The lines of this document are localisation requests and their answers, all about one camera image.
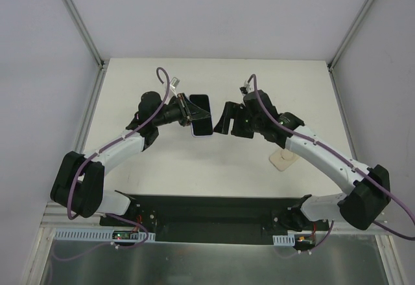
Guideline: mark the left aluminium frame post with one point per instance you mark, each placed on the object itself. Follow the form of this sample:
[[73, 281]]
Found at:
[[83, 31]]

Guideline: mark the white slotted cable duct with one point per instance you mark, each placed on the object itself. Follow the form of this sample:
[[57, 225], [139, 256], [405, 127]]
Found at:
[[284, 240], [102, 235]]

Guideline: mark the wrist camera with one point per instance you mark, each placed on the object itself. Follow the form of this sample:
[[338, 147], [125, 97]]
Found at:
[[246, 88], [173, 87]]

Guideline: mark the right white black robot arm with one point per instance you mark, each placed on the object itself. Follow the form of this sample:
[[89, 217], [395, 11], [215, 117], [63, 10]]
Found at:
[[360, 201]]

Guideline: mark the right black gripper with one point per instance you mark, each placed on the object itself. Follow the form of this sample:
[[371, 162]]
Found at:
[[242, 120]]

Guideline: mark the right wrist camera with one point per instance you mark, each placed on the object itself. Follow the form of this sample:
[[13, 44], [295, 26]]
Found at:
[[246, 88]]

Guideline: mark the right aluminium frame post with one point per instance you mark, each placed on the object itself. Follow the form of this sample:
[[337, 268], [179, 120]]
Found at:
[[350, 33]]

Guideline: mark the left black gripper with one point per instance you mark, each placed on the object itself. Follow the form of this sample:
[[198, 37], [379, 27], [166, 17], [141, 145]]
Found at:
[[185, 109]]

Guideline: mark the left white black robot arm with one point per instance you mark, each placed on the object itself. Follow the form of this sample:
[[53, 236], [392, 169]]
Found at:
[[79, 184]]

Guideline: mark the aluminium frame post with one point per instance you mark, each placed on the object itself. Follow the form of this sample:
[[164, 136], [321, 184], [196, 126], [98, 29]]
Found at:
[[83, 31], [350, 33]]

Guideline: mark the lavender phone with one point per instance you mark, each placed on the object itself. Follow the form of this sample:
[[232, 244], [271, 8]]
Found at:
[[202, 126]]

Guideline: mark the left white slotted cable duct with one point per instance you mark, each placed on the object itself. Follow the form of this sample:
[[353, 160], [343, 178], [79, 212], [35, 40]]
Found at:
[[102, 235]]

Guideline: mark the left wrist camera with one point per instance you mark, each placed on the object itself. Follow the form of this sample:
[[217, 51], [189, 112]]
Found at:
[[173, 87]]

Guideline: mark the beige phone with ring holder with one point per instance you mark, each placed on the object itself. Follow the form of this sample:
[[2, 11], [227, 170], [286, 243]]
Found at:
[[282, 159]]

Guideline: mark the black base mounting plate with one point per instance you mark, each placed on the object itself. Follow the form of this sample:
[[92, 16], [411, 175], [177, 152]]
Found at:
[[210, 220]]

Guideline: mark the right white slotted cable duct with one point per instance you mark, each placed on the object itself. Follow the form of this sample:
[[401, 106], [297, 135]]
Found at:
[[284, 240]]

